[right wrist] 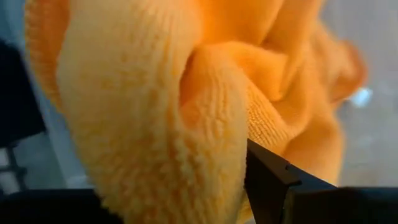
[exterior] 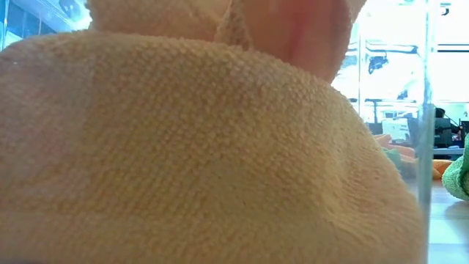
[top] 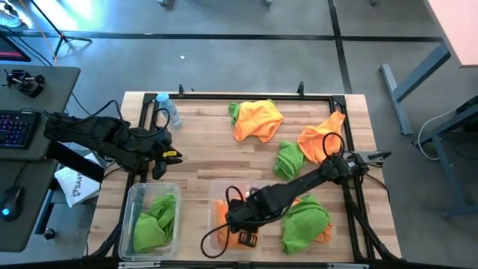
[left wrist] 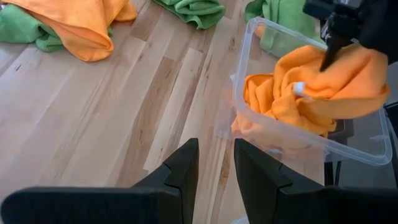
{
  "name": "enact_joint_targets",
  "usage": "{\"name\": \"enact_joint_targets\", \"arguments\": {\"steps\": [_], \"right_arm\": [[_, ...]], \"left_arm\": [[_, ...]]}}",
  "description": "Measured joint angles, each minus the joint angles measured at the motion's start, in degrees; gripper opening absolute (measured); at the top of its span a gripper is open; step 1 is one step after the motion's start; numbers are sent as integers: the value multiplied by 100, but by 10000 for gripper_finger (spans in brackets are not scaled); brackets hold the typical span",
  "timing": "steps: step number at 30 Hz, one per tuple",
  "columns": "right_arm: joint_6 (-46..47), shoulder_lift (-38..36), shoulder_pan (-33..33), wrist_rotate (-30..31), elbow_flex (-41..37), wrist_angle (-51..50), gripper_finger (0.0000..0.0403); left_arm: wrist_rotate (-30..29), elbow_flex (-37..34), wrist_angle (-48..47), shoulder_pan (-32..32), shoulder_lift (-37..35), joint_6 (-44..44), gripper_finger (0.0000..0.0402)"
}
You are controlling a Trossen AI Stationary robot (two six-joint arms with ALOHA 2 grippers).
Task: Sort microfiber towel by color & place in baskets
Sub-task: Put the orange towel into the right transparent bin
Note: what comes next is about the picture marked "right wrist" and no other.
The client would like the orange microfiber towel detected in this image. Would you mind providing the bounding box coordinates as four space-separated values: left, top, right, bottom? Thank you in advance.
24 0 369 224

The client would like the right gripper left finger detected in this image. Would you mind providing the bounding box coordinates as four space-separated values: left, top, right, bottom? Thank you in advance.
0 188 124 224

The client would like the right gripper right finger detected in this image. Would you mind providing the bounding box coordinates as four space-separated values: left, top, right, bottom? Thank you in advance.
244 138 398 224

